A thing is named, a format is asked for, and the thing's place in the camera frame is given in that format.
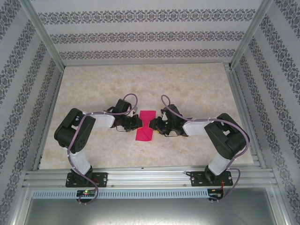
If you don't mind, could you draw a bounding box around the pink paper sheet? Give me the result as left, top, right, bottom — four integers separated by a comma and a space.
135, 109, 157, 143

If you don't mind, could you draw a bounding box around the left circuit board green light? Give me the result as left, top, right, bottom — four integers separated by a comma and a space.
76, 189, 97, 198

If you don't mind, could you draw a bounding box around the aluminium front rail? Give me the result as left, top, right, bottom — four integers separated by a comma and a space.
22, 165, 279, 188

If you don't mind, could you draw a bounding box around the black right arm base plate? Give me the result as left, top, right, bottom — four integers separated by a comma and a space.
190, 170, 234, 188

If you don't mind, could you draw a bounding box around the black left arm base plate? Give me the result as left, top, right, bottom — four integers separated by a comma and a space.
65, 172, 109, 188

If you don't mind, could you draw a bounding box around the slotted grey cable duct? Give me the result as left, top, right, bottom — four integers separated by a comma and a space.
31, 189, 210, 200

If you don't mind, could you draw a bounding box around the aluminium side rail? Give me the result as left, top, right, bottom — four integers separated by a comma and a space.
32, 67, 66, 171
224, 62, 267, 168

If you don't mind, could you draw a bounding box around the aluminium frame post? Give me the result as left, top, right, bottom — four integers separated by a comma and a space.
231, 0, 274, 68
20, 0, 66, 68

